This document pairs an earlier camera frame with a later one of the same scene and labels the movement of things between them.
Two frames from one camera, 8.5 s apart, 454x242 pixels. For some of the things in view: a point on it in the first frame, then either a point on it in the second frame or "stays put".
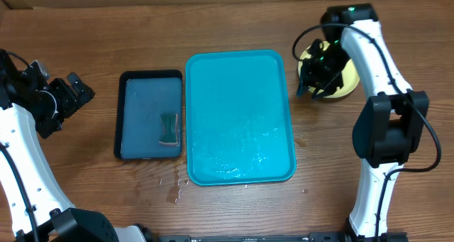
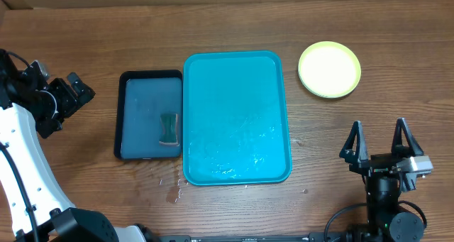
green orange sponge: (169, 131) stays put
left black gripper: (60, 86) stays put
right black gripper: (320, 73) to (380, 160)
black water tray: (142, 96) stays put
